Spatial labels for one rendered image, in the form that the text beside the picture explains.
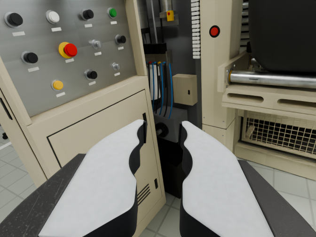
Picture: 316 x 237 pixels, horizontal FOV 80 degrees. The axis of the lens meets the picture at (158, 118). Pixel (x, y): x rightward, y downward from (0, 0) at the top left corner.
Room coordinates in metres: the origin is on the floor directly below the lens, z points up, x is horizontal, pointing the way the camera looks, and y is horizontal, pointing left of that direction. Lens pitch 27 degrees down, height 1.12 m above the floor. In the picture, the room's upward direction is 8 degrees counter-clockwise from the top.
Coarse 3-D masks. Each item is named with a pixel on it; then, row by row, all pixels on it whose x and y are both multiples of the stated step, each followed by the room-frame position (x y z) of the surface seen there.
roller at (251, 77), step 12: (240, 72) 0.68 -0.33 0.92; (252, 72) 0.66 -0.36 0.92; (264, 72) 0.64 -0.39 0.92; (276, 72) 0.62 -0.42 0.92; (288, 72) 0.60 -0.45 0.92; (264, 84) 0.63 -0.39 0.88; (276, 84) 0.60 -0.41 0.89; (288, 84) 0.58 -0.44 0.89; (300, 84) 0.55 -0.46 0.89; (312, 84) 0.53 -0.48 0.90
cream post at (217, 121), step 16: (208, 0) 0.84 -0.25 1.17; (224, 0) 0.80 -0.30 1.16; (240, 0) 0.85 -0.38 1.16; (208, 16) 0.84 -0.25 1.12; (224, 16) 0.80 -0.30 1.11; (240, 16) 0.86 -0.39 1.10; (208, 32) 0.84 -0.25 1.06; (224, 32) 0.80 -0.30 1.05; (240, 32) 0.87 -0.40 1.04; (208, 48) 0.84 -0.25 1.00; (224, 48) 0.79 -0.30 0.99; (208, 64) 0.84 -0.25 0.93; (208, 80) 0.84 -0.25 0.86; (208, 96) 0.84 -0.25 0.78; (208, 112) 0.84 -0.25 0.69; (224, 112) 0.79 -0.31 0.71; (208, 128) 0.84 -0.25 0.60; (224, 128) 0.78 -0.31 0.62; (224, 144) 0.78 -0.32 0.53
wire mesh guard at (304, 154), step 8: (264, 120) 1.02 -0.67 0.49; (312, 128) 0.87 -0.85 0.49; (272, 136) 0.99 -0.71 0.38; (280, 136) 0.96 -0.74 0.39; (296, 136) 0.91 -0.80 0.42; (264, 144) 1.01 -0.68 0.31; (272, 144) 0.99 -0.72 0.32; (280, 144) 0.96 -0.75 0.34; (288, 144) 0.93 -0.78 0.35; (296, 152) 0.89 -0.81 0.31; (304, 152) 0.87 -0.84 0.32; (312, 152) 0.85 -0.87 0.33
